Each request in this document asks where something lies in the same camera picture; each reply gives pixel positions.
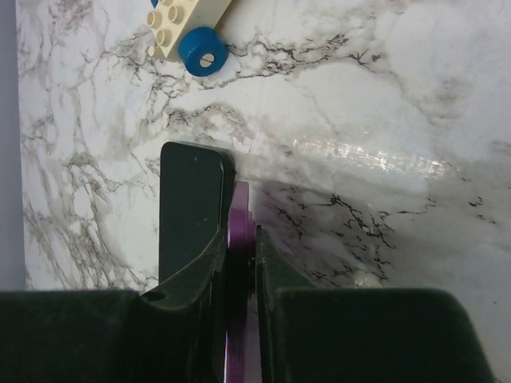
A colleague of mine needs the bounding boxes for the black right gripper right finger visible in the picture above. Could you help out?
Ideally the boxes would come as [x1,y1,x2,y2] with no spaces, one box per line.
[255,230,494,382]

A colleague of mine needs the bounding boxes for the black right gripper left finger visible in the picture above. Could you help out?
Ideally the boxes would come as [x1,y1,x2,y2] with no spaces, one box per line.
[1,231,227,382]

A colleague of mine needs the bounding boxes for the purple-edged black smartphone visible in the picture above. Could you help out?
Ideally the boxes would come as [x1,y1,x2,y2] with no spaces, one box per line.
[224,181,257,383]

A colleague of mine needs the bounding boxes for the toy brick car blue wheels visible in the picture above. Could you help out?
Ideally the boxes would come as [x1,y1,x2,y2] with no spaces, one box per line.
[146,0,231,77]

